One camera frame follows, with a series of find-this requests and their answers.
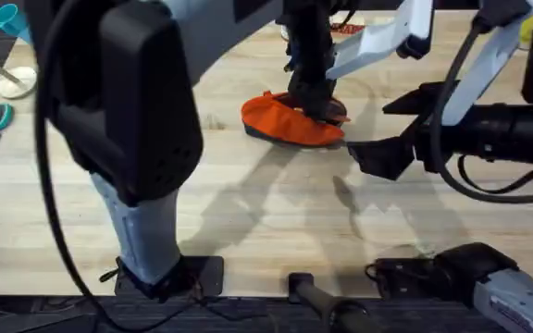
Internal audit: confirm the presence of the orange soft zip bag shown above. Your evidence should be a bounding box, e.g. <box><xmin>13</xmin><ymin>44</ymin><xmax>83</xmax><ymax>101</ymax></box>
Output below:
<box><xmin>240</xmin><ymin>90</ymin><xmax>352</xmax><ymax>150</ymax></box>

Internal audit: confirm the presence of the red and white object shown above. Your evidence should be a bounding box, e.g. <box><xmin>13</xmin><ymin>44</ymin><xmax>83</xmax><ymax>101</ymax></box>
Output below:
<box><xmin>279</xmin><ymin>10</ymin><xmax>367</xmax><ymax>43</ymax></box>

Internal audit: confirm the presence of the teal plastic cup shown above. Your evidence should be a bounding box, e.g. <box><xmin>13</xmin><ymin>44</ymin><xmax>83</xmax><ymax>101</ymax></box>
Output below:
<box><xmin>0</xmin><ymin>3</ymin><xmax>33</xmax><ymax>46</ymax></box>

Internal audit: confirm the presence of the thin black cable loop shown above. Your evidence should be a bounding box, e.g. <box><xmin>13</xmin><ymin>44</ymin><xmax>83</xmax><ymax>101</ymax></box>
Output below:
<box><xmin>455</xmin><ymin>154</ymin><xmax>533</xmax><ymax>196</ymax></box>

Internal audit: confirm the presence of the black table clamp handle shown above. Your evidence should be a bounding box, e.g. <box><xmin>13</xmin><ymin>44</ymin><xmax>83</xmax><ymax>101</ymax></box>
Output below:
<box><xmin>287</xmin><ymin>271</ymin><xmax>386</xmax><ymax>333</ymax></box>

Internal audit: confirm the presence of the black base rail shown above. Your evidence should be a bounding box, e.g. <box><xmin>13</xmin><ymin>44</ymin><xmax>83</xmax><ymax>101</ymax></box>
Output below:
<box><xmin>0</xmin><ymin>293</ymin><xmax>533</xmax><ymax>333</ymax></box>

